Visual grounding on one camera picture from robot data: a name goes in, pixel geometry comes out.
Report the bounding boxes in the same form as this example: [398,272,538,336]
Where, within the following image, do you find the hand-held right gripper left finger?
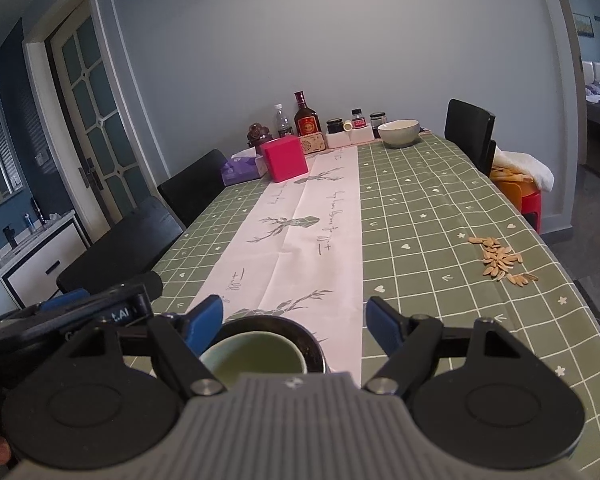
[69,295,229,397]

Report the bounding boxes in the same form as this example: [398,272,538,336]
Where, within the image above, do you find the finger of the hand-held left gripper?
[37,287,91,314]
[87,271,164,306]

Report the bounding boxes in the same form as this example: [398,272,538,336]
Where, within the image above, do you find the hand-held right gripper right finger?
[364,296,533,402]

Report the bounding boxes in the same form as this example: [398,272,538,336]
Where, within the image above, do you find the green ceramic bowl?
[200,329,308,391]

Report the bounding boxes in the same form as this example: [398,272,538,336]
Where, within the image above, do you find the blue steel bowl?
[219,314,327,376]

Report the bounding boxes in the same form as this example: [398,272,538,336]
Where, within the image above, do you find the white cabinet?
[0,210,88,306]

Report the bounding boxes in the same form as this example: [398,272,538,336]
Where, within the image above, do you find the black chair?
[444,98,497,177]
[56,196,186,296]
[157,149,229,231]

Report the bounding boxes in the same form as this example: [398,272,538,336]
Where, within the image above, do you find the green checkered tablecloth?
[150,132,600,466]

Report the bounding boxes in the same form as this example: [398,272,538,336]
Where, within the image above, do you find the white table runner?
[187,144,363,376]

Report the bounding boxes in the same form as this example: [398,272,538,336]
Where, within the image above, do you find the pile of seeds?
[467,236,540,286]

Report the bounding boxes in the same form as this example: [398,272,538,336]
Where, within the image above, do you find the purple tissue pack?
[220,156,263,186]

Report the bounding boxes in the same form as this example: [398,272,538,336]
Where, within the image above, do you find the window with blinds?
[0,110,26,216]

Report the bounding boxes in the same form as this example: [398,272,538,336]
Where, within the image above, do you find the glazed door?
[50,0,151,226]

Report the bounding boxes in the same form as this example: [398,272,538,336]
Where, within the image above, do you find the pink box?
[259,135,309,183]

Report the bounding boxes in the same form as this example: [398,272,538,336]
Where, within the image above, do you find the orange red stool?
[495,177,542,233]

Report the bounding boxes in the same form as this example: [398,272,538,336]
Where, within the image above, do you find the brown figurine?
[245,122,272,148]

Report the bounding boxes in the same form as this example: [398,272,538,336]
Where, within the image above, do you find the cream bowl at far end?
[377,119,421,149]

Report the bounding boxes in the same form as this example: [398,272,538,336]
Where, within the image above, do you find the small wooden radio box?
[298,132,327,156]

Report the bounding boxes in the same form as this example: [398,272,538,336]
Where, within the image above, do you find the clear water bottle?
[272,104,292,138]

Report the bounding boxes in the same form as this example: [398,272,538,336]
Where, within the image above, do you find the white towel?
[490,149,556,193]

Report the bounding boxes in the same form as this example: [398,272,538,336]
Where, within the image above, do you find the dark liquor bottle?
[293,91,322,137]

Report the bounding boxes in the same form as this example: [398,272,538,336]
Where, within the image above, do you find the wall picture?
[572,12,595,38]

